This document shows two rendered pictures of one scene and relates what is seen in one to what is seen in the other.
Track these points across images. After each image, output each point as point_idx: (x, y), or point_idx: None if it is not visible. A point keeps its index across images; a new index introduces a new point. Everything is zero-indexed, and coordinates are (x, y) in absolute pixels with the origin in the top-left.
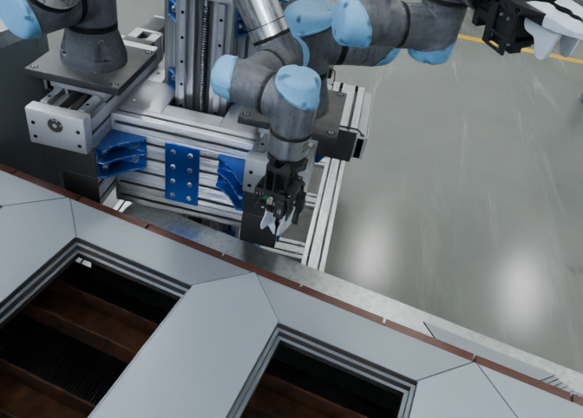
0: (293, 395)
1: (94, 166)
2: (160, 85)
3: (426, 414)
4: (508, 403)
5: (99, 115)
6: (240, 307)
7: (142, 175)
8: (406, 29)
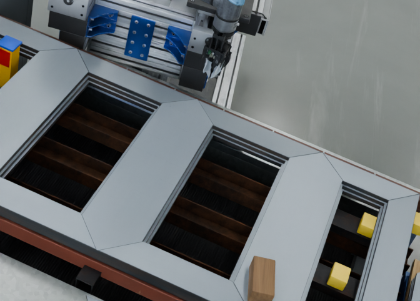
0: (217, 172)
1: (85, 29)
2: None
3: (292, 171)
4: (337, 171)
5: None
6: (191, 116)
7: (110, 37)
8: None
